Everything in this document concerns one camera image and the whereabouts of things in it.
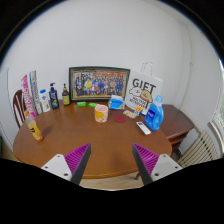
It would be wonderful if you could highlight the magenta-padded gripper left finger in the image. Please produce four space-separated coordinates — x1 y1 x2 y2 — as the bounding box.
40 143 92 186

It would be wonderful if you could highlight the pink mug with yellow print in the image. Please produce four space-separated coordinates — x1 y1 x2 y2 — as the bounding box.
94 104 110 124

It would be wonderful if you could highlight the blue tissue pack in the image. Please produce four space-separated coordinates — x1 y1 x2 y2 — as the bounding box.
107 94 127 111

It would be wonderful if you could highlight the white panel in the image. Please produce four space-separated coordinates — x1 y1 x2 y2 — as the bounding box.
0 68 15 151

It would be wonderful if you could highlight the orange puzzle cube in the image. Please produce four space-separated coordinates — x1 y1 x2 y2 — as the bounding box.
134 106 144 117

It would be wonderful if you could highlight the white remote control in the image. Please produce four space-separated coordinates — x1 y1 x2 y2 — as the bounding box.
135 121 152 136

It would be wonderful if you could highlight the dark blue pump bottle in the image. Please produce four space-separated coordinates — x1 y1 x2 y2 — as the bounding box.
48 82 60 110

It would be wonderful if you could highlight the small snack packet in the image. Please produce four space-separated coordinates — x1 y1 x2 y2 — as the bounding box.
122 109 138 120

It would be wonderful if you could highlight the brown wooden chair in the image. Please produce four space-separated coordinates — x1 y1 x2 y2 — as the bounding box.
12 89 28 129

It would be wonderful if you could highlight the flat round red coaster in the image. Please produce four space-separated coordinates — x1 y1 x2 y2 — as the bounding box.
113 114 127 124

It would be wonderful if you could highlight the white shampoo bottle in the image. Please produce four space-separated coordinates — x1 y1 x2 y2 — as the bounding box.
38 88 52 113

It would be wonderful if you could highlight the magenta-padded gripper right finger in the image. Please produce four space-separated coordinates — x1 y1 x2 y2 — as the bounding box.
132 143 184 187

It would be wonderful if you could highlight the blue detergent bottle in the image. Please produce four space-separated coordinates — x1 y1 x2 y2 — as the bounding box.
143 95 165 132

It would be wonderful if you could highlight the white gift bag with dogs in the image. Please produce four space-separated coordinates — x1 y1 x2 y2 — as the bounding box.
124 61 164 116

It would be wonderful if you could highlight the dark bottle with yellow label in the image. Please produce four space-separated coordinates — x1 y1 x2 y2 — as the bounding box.
61 83 71 106

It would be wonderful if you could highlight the orange juice bottle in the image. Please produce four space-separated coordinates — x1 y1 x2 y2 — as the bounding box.
26 113 44 143

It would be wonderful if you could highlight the framed group photo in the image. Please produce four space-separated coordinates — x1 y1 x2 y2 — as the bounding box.
68 66 131 102

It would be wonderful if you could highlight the white radiator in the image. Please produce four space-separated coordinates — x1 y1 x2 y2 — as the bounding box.
176 129 219 169

